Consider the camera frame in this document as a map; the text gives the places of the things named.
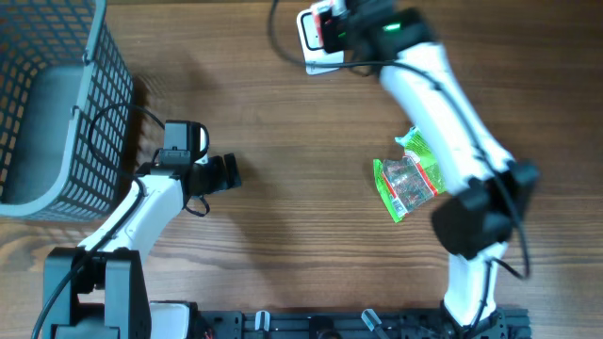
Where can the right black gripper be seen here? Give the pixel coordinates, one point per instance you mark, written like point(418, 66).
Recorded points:
point(336, 40)

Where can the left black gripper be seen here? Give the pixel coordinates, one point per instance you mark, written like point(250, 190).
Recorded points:
point(220, 183)

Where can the red small tissue pack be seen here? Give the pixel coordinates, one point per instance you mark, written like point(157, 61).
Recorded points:
point(329, 16)

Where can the green snack bag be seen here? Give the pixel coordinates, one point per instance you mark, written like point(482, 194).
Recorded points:
point(405, 184)

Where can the teal wipes pack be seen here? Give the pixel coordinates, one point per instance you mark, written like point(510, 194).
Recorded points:
point(406, 139)

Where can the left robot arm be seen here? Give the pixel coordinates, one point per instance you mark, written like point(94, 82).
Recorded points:
point(97, 288)

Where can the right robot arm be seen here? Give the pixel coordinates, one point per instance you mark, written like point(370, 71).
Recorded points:
point(489, 189)

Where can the white barcode scanner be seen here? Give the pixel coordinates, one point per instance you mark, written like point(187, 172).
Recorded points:
point(313, 52)

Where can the grey plastic mesh basket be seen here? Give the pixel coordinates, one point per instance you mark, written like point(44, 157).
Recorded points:
point(64, 116)

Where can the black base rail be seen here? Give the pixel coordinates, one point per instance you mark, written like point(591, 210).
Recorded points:
point(330, 325)

